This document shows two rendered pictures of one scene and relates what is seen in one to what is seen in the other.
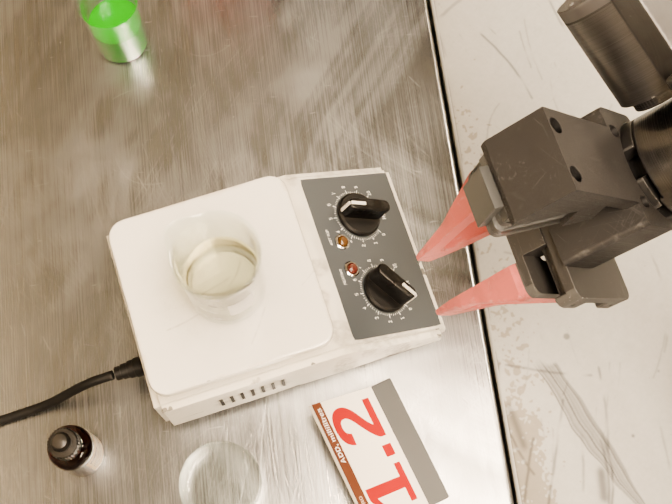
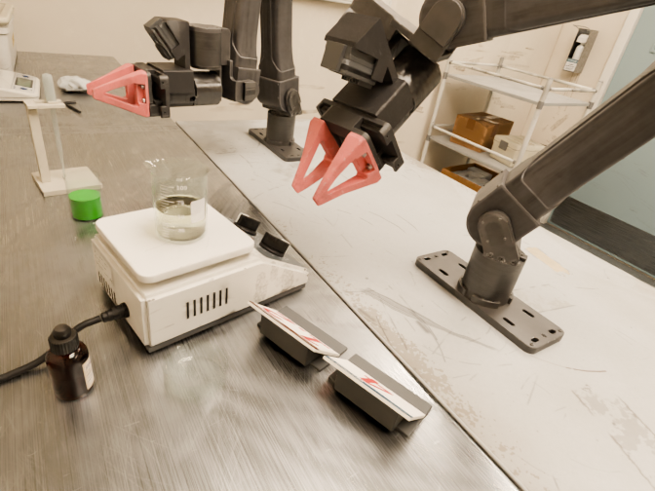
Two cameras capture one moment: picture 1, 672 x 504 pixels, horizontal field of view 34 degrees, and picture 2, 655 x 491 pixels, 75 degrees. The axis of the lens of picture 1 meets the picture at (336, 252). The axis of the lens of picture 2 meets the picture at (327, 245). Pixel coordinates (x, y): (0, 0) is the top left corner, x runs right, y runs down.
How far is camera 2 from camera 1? 51 cm
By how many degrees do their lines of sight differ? 45
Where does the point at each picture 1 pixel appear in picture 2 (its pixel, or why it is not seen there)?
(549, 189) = (366, 25)
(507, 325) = (336, 279)
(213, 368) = (182, 261)
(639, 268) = (382, 253)
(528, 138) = (347, 20)
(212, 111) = not seen: hidden behind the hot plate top
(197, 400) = (173, 293)
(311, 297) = (235, 231)
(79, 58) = (60, 221)
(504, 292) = (350, 147)
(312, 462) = (255, 353)
